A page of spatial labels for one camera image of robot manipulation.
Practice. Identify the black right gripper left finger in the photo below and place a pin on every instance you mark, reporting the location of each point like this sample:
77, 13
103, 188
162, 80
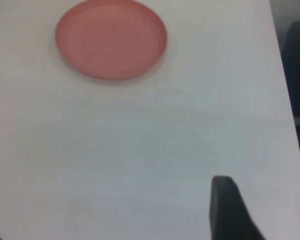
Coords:
227, 215

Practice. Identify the pink round plate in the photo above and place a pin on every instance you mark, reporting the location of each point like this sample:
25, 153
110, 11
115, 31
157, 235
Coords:
110, 42

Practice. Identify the black chair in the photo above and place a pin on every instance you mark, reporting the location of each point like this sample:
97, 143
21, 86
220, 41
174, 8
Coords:
298, 75

